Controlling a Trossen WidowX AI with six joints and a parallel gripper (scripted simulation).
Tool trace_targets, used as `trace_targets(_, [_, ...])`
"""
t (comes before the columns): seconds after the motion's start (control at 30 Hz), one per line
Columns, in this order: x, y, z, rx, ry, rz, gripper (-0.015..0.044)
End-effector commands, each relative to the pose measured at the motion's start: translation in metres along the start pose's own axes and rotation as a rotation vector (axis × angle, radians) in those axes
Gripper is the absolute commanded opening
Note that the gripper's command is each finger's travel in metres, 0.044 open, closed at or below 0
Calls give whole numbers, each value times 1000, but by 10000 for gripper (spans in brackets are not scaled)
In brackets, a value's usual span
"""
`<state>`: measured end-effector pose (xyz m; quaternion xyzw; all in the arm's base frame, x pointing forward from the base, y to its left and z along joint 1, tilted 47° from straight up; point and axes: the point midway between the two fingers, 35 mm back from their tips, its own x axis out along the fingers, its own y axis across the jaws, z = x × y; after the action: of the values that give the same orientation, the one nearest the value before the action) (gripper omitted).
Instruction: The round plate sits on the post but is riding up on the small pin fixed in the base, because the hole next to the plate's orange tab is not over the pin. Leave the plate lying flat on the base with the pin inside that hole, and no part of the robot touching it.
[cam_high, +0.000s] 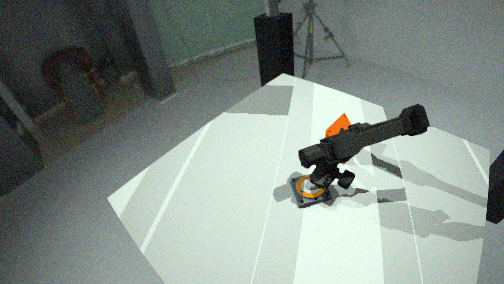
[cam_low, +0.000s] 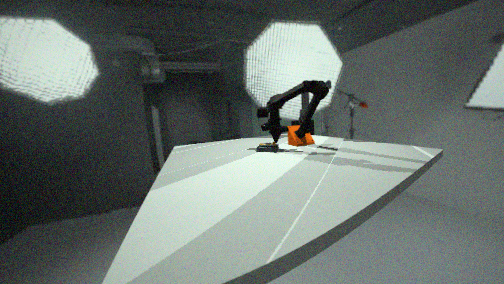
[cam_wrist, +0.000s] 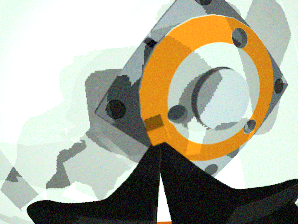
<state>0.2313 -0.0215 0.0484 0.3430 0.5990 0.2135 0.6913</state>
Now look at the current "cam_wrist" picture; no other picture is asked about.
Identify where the orange round plate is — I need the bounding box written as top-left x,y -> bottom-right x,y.
140,14 -> 274,161

